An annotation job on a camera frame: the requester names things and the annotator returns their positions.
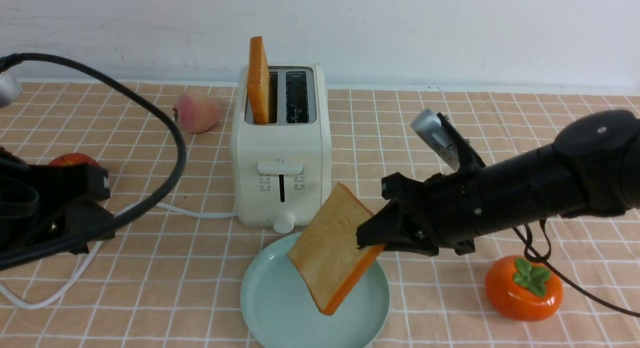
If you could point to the pink peach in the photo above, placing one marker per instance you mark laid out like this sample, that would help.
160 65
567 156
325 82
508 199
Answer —
196 112

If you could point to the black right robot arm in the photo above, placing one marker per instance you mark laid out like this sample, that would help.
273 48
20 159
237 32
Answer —
590 169

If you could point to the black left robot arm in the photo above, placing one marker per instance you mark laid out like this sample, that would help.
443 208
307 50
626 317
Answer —
41 204

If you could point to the light blue plate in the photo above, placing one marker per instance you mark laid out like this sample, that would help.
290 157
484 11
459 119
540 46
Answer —
279 312

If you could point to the toast slice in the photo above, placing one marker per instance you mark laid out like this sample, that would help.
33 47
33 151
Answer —
258 81
327 254

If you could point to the checkered beige tablecloth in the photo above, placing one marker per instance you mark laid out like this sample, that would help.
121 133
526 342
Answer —
173 281

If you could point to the orange persimmon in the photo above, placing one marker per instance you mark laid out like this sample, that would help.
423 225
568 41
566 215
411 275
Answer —
523 291

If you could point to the red apple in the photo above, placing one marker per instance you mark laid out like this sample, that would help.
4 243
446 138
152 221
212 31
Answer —
73 159

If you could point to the white toaster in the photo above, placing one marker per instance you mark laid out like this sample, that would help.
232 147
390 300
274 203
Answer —
282 171

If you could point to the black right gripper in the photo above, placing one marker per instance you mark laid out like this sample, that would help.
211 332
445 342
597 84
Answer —
425 216

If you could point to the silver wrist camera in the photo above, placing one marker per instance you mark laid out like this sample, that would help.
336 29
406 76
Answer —
436 131

